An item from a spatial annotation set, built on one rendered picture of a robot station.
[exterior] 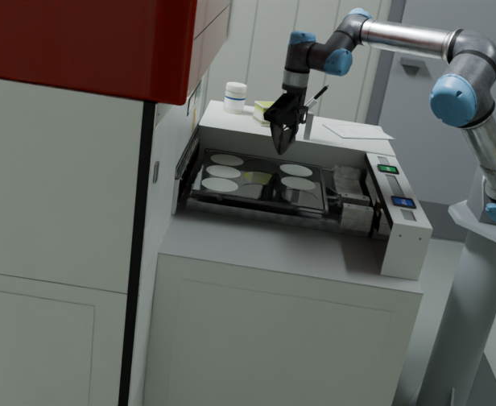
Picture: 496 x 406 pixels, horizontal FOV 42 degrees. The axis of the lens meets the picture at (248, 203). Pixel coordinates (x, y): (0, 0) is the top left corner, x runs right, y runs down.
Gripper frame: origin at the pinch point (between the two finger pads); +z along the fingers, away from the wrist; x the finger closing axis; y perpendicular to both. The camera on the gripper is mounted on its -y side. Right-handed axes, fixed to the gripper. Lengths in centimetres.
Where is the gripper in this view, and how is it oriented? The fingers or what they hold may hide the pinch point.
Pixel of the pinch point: (279, 151)
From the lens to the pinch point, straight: 194.6
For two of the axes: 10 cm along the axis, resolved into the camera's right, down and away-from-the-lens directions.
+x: -8.3, -3.2, 4.6
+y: 5.4, -2.4, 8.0
